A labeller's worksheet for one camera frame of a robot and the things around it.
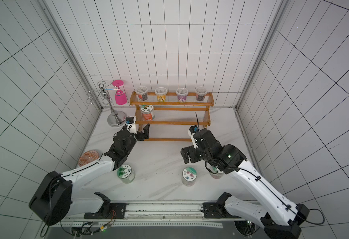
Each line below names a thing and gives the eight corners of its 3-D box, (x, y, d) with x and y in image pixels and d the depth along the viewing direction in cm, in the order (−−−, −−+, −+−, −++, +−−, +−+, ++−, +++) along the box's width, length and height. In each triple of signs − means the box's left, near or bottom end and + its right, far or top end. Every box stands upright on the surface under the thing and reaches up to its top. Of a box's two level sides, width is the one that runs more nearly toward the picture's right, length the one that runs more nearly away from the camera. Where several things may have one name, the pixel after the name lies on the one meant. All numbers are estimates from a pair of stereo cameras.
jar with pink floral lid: (182, 186, 82) (182, 181, 76) (182, 172, 87) (182, 167, 81) (196, 186, 82) (197, 181, 76) (194, 172, 87) (196, 167, 81)
